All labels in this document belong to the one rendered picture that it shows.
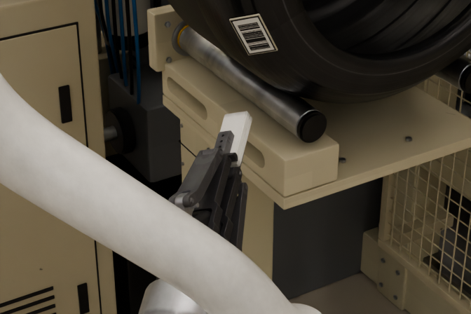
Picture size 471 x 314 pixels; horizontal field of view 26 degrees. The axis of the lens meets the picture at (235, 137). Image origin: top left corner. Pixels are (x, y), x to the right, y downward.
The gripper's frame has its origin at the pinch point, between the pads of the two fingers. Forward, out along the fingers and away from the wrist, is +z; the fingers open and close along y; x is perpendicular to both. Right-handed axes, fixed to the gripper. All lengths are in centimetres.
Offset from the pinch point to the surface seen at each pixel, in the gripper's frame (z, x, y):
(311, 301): 53, -49, 117
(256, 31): 15.5, 0.5, -1.7
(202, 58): 31.2, -19.8, 15.0
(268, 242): 34, -32, 65
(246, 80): 24.0, -10.4, 14.2
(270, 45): 15.4, 1.2, 1.0
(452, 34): 31.4, 17.1, 19.2
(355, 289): 60, -40, 123
